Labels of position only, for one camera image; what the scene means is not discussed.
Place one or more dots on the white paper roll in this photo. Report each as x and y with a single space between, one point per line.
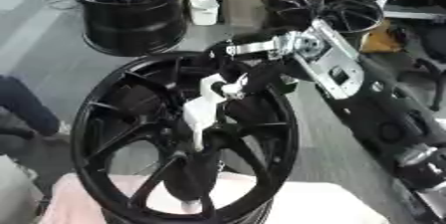
204 8

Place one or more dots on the large black spoked wheel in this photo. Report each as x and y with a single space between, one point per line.
83 141

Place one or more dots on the yellow bag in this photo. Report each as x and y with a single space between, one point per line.
380 40

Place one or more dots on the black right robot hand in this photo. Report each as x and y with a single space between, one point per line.
255 78

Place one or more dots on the black wheel rim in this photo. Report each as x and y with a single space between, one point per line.
348 15
135 19

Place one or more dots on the white pin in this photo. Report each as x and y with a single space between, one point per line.
198 112

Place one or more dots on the silver and black right robot arm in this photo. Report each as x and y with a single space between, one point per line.
344 76

